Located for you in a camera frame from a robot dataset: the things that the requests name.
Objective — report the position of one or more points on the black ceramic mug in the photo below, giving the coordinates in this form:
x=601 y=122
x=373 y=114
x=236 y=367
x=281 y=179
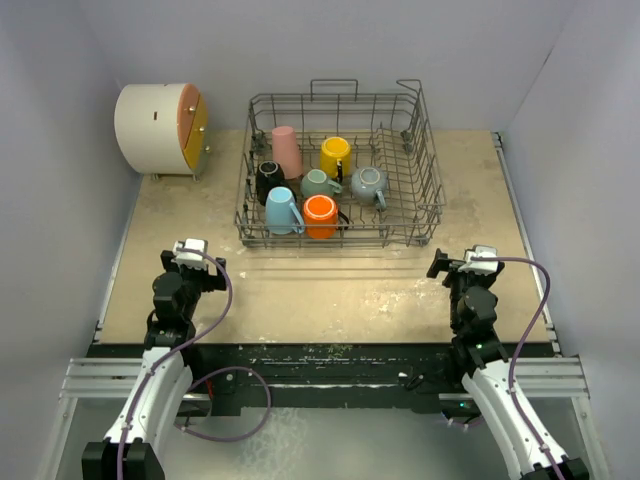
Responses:
x=269 y=175

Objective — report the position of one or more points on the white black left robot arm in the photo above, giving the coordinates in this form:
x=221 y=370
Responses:
x=132 y=447

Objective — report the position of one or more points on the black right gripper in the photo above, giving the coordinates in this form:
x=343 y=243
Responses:
x=440 y=263

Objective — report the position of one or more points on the pink plastic tumbler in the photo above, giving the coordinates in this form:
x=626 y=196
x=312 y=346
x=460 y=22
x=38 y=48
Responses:
x=286 y=152

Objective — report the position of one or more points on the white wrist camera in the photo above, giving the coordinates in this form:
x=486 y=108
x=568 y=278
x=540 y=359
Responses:
x=189 y=253
x=480 y=260

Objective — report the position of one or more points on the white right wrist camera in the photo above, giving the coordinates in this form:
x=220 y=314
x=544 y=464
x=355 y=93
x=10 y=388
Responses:
x=480 y=260

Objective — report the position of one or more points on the grey blue round mug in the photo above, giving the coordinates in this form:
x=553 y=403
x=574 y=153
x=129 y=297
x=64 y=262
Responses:
x=369 y=185

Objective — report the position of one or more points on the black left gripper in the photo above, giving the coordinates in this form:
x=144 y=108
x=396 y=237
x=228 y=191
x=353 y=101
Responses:
x=210 y=282

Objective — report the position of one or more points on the sage green ceramic mug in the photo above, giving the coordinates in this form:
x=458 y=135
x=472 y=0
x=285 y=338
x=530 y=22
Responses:
x=317 y=182

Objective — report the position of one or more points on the orange ceramic mug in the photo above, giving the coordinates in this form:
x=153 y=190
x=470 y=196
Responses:
x=322 y=217

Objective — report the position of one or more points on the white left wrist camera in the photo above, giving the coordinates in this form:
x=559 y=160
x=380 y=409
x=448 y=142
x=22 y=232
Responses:
x=189 y=253

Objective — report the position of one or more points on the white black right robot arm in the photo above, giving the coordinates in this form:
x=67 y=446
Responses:
x=487 y=372

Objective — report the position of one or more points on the aluminium frame rail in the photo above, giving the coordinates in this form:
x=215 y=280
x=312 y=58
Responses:
x=100 y=378

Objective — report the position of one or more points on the light blue ceramic mug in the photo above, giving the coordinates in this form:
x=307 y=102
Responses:
x=282 y=214

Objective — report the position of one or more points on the yellow ceramic mug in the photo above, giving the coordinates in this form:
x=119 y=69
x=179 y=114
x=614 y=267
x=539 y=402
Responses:
x=335 y=158

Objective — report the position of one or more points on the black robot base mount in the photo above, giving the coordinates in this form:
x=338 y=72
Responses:
x=405 y=376

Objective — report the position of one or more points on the white round drawer cabinet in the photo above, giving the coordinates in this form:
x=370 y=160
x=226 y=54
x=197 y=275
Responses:
x=162 y=129

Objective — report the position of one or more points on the grey wire dish rack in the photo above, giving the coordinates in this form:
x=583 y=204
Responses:
x=387 y=129

